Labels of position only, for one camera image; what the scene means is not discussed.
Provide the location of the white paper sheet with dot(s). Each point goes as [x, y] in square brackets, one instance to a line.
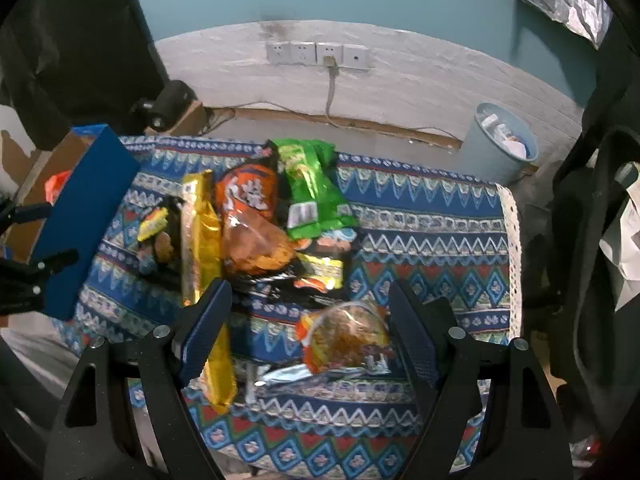
[622, 255]

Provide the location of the small yellow-green snack packet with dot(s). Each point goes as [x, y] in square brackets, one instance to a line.
[320, 271]

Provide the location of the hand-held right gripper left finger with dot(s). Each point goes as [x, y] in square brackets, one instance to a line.
[205, 327]

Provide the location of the blue cardboard box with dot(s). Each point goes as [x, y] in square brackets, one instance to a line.
[85, 210]

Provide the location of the black camera on box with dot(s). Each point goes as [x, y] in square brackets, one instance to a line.
[172, 100]

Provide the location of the red orange snack packet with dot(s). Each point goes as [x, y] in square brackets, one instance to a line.
[56, 185]

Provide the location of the silver snack packet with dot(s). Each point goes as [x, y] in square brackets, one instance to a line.
[285, 376]

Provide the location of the blue patterned tablecloth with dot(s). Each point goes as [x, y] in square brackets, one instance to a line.
[430, 240]

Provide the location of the orange chip bag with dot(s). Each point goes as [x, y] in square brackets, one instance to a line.
[250, 230]

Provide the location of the black hanging jacket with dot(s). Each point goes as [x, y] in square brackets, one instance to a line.
[75, 35]

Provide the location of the long yellow snack packet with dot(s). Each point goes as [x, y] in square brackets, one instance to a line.
[202, 240]

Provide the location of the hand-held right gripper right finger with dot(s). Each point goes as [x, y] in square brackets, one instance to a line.
[415, 332]

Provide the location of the green snack packet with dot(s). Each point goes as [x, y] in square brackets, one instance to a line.
[305, 185]

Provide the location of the plain black snack packet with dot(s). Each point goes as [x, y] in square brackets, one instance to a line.
[272, 287]

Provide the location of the clear orange snack bag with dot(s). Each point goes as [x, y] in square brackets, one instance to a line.
[345, 337]

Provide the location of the light blue trash bin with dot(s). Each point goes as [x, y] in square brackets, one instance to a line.
[480, 152]

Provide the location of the small brown cardboard box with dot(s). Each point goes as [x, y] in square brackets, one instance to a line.
[192, 119]

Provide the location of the black yellow-label snack packet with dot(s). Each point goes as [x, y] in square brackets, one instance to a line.
[161, 246]

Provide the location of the white wall socket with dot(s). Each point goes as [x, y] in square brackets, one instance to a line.
[356, 57]
[329, 52]
[278, 53]
[303, 53]

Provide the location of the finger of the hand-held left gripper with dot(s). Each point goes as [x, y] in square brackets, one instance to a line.
[47, 262]
[25, 212]

